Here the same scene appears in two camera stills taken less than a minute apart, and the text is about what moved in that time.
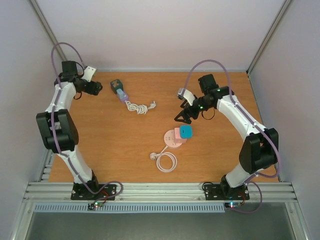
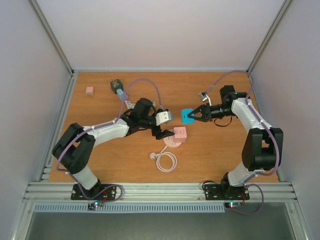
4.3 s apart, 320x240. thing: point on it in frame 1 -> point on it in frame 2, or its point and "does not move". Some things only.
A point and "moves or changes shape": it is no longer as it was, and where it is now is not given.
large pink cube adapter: x=177 y=139 does not move
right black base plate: x=215 y=192 does not move
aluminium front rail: x=59 y=192 does not move
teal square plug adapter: x=186 y=131 moves or changes shape
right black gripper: x=188 y=110 -> x=208 y=116
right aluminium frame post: x=284 y=5 does not move
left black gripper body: x=94 y=90 -> x=155 y=132
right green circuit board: x=232 y=204 does not move
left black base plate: x=102 y=192 does not move
